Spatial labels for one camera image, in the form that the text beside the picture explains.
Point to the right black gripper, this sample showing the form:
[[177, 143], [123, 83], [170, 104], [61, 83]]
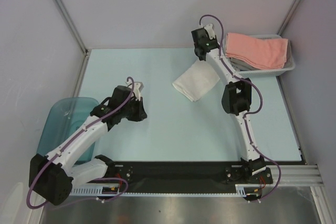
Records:
[[199, 51]]

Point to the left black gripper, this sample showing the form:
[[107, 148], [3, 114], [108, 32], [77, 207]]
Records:
[[141, 114]]

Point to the white towel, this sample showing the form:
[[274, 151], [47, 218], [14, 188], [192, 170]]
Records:
[[196, 81]]

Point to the pink striped towel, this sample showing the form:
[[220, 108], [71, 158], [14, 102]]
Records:
[[257, 49]]

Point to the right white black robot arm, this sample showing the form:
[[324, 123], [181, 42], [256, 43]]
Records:
[[236, 99]]

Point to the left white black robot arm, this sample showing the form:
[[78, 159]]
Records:
[[55, 174]]

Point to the white perforated plastic basket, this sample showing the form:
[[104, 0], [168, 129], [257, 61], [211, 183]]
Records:
[[257, 55]]

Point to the teal plastic tray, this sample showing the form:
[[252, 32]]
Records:
[[64, 118]]

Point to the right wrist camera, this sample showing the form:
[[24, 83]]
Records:
[[210, 31]]

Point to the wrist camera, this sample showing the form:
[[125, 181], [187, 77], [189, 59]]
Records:
[[137, 88], [210, 31]]

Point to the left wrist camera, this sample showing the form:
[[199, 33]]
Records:
[[137, 88]]

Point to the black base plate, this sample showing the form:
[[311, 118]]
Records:
[[214, 173]]

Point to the slotted cable duct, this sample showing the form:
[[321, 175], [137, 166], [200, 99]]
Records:
[[105, 191]]

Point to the right aluminium corner post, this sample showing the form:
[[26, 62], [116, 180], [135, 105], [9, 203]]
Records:
[[288, 17]]

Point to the aluminium corner post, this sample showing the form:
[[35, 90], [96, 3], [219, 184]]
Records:
[[288, 17], [71, 25]]

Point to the left aluminium corner post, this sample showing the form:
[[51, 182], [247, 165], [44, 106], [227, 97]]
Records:
[[71, 25]]

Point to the aluminium frame rail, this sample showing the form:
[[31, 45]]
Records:
[[300, 176]]

